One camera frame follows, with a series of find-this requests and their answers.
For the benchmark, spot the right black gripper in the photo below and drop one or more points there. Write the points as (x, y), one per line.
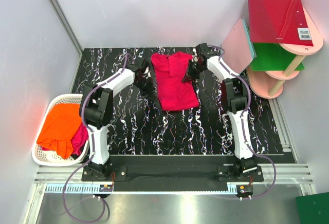
(192, 76)

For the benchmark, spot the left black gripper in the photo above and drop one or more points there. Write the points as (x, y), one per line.
(151, 89)

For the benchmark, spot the crimson red t shirt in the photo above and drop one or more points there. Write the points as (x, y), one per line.
(174, 95)

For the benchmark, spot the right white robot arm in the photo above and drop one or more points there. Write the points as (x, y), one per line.
(235, 100)

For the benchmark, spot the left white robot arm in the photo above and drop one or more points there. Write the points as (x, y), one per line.
(96, 111)

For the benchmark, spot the pink board teal edge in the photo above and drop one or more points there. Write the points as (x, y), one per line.
(239, 50)

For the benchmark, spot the pink wooden tiered shelf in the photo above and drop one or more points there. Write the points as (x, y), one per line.
(269, 84)

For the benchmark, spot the green acrylic sheet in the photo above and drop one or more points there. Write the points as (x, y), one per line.
(271, 57)

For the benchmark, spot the orange t shirt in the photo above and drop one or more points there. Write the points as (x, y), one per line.
(61, 124)

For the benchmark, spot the magenta t shirt in basket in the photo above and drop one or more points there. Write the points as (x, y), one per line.
(65, 141)

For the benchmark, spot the red acrylic sheet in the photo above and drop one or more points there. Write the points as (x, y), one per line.
(278, 21)

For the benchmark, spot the white plastic laundry basket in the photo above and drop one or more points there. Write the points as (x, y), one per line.
(50, 158)

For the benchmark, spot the dark green board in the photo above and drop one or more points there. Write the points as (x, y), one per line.
(313, 209)

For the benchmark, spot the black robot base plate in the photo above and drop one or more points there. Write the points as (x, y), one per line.
(182, 173)

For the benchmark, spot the aluminium frame rail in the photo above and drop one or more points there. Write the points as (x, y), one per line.
(66, 25)

